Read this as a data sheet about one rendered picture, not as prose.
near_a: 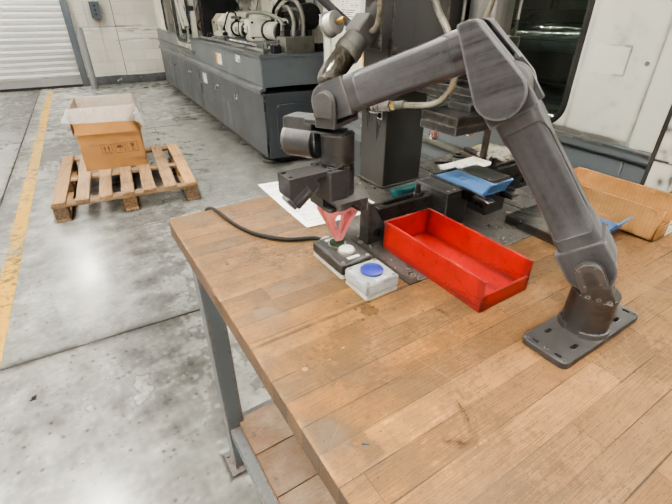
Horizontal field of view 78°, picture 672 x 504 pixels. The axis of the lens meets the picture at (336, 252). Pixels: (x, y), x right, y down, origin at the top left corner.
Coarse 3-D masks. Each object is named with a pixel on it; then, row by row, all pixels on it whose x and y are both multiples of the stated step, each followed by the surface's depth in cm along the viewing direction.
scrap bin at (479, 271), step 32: (384, 224) 82; (416, 224) 86; (448, 224) 83; (416, 256) 76; (448, 256) 80; (480, 256) 78; (512, 256) 72; (448, 288) 71; (480, 288) 64; (512, 288) 69
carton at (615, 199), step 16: (592, 176) 104; (608, 176) 100; (592, 192) 93; (608, 192) 101; (624, 192) 98; (640, 192) 95; (656, 192) 93; (608, 208) 91; (624, 208) 89; (640, 208) 86; (656, 208) 94; (624, 224) 90; (640, 224) 87; (656, 224) 84
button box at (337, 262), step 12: (240, 228) 90; (288, 240) 86; (300, 240) 86; (324, 240) 81; (348, 240) 81; (324, 252) 77; (336, 252) 77; (360, 252) 77; (336, 264) 74; (348, 264) 74
